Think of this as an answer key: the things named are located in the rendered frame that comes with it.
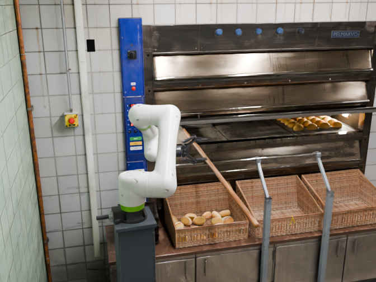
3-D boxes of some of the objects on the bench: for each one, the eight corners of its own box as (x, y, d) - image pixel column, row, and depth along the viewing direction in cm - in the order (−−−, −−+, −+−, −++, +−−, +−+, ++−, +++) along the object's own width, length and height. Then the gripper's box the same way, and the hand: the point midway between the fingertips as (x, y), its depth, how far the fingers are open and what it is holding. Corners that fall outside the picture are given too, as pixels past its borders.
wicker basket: (297, 203, 378) (300, 174, 369) (355, 196, 391) (358, 168, 383) (328, 231, 333) (331, 198, 325) (391, 221, 346) (396, 190, 338)
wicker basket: (162, 218, 354) (161, 187, 346) (228, 210, 367) (229, 179, 358) (174, 249, 309) (174, 215, 301) (249, 239, 322) (250, 206, 313)
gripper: (173, 131, 281) (205, 128, 285) (173, 167, 289) (205, 164, 293) (175, 134, 274) (208, 132, 278) (175, 171, 282) (207, 168, 286)
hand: (205, 149), depth 285 cm, fingers open, 13 cm apart
